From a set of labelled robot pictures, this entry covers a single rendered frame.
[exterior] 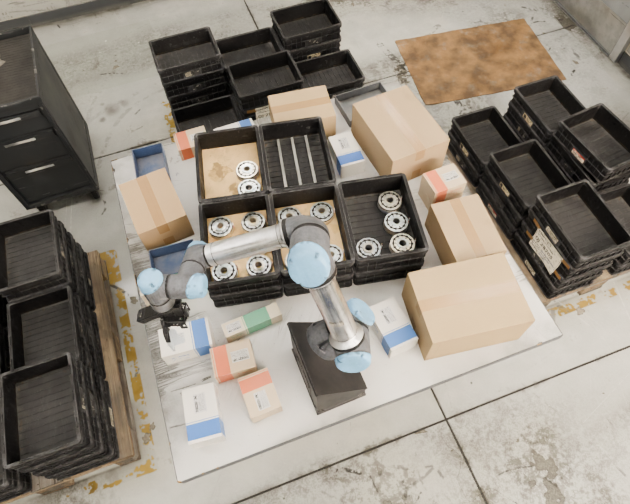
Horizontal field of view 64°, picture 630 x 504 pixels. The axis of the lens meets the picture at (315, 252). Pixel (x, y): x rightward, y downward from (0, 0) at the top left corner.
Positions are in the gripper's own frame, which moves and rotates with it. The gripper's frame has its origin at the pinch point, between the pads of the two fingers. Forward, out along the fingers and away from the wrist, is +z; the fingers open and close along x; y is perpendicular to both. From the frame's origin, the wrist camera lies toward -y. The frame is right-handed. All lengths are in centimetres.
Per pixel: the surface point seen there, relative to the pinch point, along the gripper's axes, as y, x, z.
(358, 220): 68, 57, 16
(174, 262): -15, 48, 26
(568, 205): 179, 87, 52
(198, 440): 4.8, -30.4, 25.5
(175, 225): -12, 59, 14
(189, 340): -1.8, 7.0, 21.9
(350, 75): 74, 204, 48
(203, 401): 5.5, -16.8, 24.4
